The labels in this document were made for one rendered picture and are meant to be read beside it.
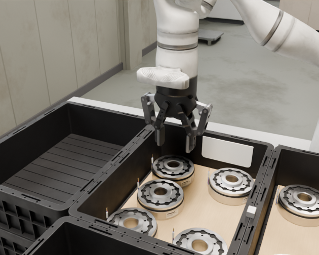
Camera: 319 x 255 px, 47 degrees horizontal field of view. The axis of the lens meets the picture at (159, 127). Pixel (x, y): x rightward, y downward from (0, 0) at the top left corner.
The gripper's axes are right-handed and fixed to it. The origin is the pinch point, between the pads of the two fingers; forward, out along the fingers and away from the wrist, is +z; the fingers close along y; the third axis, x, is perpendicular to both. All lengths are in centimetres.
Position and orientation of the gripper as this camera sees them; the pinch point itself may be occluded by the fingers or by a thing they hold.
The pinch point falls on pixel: (174, 140)
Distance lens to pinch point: 72.1
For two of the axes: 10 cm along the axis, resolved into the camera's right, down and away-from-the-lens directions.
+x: -4.2, 4.3, -8.0
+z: 0.0, 8.8, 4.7
